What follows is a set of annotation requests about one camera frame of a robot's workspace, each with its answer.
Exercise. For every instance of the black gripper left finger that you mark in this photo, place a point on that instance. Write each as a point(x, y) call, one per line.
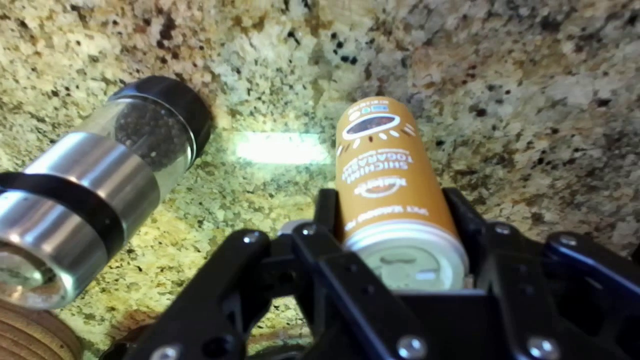
point(220, 300)

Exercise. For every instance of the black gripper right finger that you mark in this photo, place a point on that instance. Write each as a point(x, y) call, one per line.
point(567, 292)

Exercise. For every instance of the steel glass pepper grinder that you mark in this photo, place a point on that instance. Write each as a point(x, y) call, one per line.
point(87, 200)

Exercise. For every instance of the brown spice can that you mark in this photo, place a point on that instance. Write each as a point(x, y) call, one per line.
point(387, 180)

